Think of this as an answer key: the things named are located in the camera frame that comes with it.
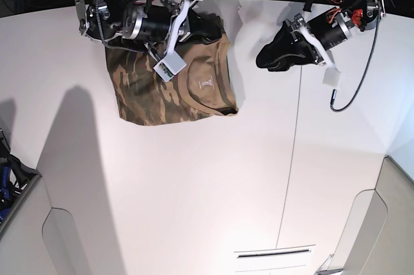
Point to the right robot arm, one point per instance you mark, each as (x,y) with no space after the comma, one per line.
(101,21)

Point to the camouflage T-shirt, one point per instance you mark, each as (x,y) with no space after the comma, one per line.
(202,89)

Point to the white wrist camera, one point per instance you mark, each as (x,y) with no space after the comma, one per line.
(169,66)
(332,77)

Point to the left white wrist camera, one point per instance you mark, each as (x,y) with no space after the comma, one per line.
(332,77)

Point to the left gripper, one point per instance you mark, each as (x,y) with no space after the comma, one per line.
(290,47)

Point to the blue and black clutter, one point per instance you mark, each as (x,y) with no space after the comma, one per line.
(14,178)

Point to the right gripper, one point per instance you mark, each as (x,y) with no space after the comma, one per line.
(171,23)

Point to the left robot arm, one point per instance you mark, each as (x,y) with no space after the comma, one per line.
(363,13)

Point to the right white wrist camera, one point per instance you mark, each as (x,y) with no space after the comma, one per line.
(169,66)

